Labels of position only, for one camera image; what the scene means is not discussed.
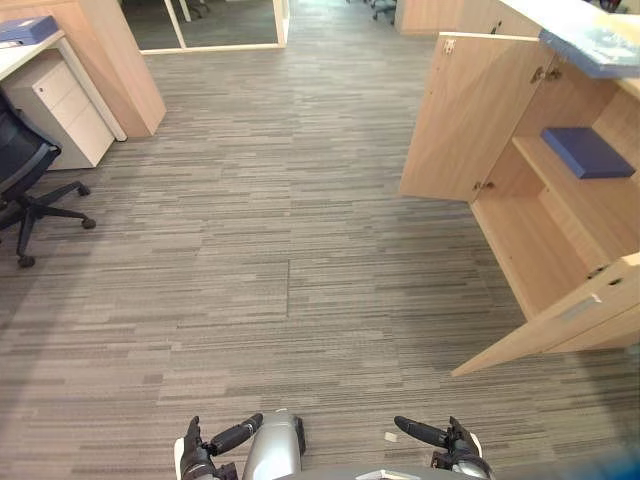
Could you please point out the distant wooden cabinet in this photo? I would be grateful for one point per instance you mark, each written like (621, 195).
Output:
(450, 16)

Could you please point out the black office chair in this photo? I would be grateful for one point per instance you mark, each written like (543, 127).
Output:
(25, 175)

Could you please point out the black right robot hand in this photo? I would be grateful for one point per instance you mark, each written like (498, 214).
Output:
(450, 440)

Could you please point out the white drawer pedestal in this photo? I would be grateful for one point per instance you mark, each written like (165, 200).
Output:
(62, 112)

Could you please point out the white office desk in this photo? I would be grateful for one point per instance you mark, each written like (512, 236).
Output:
(50, 75)

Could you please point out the blue folder in cabinet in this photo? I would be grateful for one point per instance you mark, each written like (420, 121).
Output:
(587, 151)

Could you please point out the blue folder on desk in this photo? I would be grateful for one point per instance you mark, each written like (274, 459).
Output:
(25, 29)

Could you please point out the glass partition with white frame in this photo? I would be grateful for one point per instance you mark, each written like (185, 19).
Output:
(210, 25)

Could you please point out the distant office chair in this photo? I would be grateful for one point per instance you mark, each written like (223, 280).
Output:
(384, 9)

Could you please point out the silver robot leg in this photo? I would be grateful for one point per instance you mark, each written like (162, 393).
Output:
(276, 445)

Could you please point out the wooden office cabinet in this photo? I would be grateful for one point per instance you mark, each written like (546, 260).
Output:
(560, 180)

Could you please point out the blue folder on cabinet top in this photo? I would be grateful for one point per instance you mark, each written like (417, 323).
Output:
(595, 37)

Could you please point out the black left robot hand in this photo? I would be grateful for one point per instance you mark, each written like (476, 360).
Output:
(194, 452)

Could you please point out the wooden partition cabinet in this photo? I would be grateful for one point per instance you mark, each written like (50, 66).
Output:
(120, 65)

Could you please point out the silver robot torso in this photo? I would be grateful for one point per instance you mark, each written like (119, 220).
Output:
(385, 474)

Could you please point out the wooden cabinet door with hinges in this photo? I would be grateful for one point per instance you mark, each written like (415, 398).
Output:
(475, 117)

